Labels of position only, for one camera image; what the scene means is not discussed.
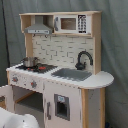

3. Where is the left red stove knob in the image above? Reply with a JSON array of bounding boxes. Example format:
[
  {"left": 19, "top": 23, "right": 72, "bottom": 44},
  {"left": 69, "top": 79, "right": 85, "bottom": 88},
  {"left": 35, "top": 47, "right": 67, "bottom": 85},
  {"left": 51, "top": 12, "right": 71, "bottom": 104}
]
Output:
[{"left": 12, "top": 77, "right": 18, "bottom": 82}]

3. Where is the red stove knob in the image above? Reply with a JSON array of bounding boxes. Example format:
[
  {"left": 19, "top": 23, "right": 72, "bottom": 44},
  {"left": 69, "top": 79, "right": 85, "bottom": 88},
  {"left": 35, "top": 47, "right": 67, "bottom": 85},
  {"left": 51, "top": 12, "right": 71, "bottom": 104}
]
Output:
[
  {"left": 31, "top": 81, "right": 37, "bottom": 88},
  {"left": 12, "top": 77, "right": 18, "bottom": 82}
]

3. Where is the toy microwave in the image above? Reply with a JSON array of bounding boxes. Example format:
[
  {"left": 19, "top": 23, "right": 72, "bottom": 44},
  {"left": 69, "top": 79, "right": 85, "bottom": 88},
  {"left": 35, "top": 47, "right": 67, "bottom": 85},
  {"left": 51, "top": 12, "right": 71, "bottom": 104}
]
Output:
[{"left": 54, "top": 14, "right": 91, "bottom": 34}]

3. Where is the white oven door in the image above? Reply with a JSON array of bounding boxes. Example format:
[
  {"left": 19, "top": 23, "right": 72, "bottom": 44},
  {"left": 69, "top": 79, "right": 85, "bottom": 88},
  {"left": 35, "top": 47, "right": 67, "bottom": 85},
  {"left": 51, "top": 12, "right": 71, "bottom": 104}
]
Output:
[{"left": 0, "top": 85, "right": 14, "bottom": 112}]

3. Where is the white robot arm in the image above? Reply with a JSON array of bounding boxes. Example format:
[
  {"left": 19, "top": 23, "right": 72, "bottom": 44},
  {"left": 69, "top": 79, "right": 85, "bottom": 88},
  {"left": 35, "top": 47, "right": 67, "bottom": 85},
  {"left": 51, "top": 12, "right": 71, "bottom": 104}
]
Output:
[{"left": 0, "top": 107, "right": 40, "bottom": 128}]

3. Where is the white fridge door with dispenser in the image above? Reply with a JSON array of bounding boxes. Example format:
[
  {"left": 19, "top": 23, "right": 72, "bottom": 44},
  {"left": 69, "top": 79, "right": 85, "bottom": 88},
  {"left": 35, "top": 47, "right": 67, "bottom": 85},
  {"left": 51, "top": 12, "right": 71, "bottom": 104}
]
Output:
[{"left": 43, "top": 82, "right": 82, "bottom": 128}]

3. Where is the grey range hood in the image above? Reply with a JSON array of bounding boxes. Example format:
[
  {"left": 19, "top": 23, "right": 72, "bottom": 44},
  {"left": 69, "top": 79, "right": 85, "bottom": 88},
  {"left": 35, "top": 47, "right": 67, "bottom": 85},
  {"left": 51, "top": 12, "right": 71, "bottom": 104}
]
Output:
[{"left": 24, "top": 15, "right": 52, "bottom": 35}]

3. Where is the black toy faucet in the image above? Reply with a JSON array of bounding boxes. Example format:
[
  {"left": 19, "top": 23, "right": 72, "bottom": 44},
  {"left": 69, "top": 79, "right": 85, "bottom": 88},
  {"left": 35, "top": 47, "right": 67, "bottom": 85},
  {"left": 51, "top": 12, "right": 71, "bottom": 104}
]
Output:
[{"left": 75, "top": 51, "right": 93, "bottom": 70}]

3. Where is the small metal pot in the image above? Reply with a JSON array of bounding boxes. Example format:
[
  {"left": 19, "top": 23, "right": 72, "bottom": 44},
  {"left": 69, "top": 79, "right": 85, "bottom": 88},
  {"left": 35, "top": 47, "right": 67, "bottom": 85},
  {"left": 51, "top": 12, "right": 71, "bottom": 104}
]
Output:
[{"left": 21, "top": 57, "right": 39, "bottom": 67}]

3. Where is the grey toy sink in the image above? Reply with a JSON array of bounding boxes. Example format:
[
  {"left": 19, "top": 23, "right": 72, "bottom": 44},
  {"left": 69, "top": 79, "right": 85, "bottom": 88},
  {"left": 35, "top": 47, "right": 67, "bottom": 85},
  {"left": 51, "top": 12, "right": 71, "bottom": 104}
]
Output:
[{"left": 52, "top": 68, "right": 92, "bottom": 81}]

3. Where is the wooden toy kitchen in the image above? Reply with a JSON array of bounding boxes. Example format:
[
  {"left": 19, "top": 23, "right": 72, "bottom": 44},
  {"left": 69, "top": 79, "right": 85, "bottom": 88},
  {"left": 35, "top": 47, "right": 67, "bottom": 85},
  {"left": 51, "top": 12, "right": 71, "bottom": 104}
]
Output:
[{"left": 7, "top": 11, "right": 114, "bottom": 128}]

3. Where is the black toy stovetop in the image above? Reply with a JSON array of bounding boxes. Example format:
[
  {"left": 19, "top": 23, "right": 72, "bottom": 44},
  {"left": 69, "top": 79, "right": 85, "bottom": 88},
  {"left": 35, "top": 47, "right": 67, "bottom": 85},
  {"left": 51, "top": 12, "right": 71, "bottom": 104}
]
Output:
[{"left": 18, "top": 63, "right": 55, "bottom": 73}]

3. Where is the right red stove knob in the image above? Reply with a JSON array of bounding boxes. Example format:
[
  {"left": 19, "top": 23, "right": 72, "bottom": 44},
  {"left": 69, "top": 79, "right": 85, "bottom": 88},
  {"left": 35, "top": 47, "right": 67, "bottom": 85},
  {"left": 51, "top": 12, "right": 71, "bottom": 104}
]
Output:
[{"left": 31, "top": 81, "right": 37, "bottom": 88}]

